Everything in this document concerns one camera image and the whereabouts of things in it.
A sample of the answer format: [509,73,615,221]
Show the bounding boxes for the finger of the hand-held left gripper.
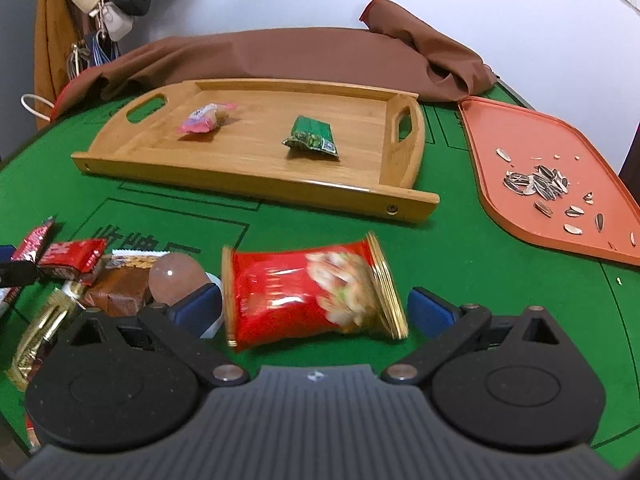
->
[0,244,40,288]

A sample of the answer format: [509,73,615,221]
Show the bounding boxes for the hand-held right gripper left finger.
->
[62,282,251,389]

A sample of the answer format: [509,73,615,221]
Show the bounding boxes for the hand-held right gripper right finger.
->
[381,286,562,387]

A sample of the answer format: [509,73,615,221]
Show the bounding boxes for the long red snack packet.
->
[11,217,57,263]

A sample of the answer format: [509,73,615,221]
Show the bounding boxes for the pink jelly cup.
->
[149,253,211,307]

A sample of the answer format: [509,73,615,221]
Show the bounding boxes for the small red snack packet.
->
[37,239,108,286]

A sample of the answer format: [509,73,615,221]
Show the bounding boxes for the gold snack packet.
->
[5,282,88,391]

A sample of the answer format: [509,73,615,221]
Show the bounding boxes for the reddish brown bar packet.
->
[80,254,161,317]

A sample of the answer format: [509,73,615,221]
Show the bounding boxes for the red peanut packet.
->
[221,231,410,352]

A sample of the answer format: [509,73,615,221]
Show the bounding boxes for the wooden serving tray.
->
[71,78,441,224]

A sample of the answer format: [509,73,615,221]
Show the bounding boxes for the pink candy packet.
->
[176,102,238,136]

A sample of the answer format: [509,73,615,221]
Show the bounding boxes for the green snack packet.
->
[281,115,341,159]

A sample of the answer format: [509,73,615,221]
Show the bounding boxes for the orange plastic tray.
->
[457,96,640,266]

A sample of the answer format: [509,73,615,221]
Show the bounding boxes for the pile of sunflower seeds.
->
[495,147,637,251]

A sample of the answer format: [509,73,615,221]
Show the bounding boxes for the orange coat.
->
[34,0,81,121]

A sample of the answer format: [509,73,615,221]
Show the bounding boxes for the white pouch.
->
[89,1,135,42]

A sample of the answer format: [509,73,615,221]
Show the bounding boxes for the brown cloth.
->
[52,0,501,111]

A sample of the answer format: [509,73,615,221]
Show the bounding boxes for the white cord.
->
[20,94,57,122]

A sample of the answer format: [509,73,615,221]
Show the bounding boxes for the bunch of blue lanyards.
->
[67,30,121,81]

